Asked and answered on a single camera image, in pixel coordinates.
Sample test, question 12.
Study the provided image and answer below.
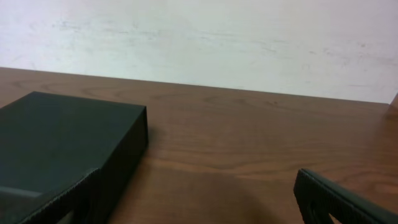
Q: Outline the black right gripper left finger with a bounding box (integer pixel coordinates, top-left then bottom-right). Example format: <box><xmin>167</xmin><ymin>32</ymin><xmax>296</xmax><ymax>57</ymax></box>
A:
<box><xmin>18</xmin><ymin>169</ymin><xmax>100</xmax><ymax>224</ymax></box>

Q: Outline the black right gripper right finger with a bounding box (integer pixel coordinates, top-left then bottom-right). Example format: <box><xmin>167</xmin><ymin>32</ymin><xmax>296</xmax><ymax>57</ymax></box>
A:
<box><xmin>294</xmin><ymin>169</ymin><xmax>397</xmax><ymax>224</ymax></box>

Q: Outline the dark green box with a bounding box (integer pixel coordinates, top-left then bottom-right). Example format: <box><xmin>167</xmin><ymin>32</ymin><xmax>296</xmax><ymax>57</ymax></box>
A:
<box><xmin>1</xmin><ymin>92</ymin><xmax>149</xmax><ymax>223</ymax></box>

